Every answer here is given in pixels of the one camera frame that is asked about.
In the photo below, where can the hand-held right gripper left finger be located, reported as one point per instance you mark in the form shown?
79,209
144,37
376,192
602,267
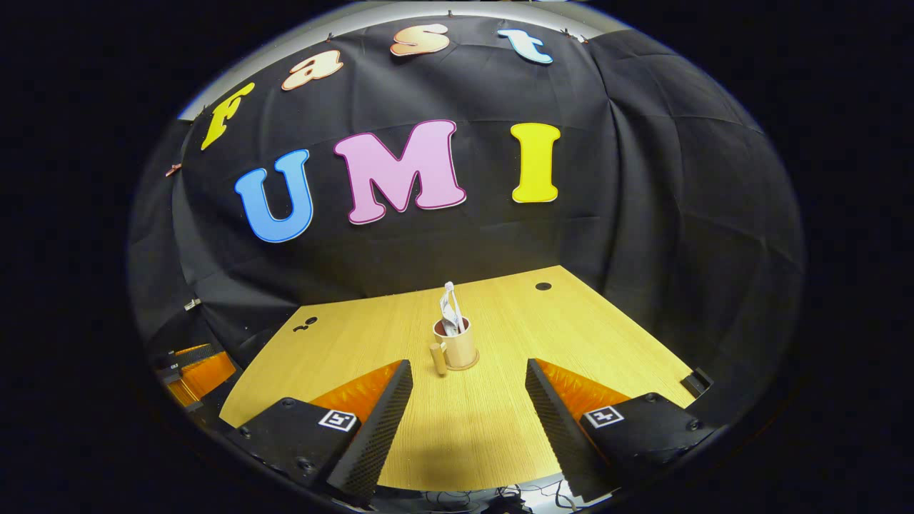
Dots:
378,435

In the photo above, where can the round wooden coaster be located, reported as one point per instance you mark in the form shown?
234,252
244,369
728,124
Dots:
473,363

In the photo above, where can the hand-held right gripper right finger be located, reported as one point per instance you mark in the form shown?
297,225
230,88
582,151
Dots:
555,435

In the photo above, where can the wooden desktop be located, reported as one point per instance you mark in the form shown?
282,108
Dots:
585,328

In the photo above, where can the white toothpaste tube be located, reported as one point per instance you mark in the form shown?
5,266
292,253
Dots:
451,314

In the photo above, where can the beige cup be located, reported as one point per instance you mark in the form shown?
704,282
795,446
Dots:
460,346

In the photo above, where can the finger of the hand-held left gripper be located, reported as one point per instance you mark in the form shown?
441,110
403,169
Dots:
203,371

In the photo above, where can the black backdrop cloth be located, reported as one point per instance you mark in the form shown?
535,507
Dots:
607,235

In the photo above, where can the white toothbrush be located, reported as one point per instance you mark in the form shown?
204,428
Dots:
449,287

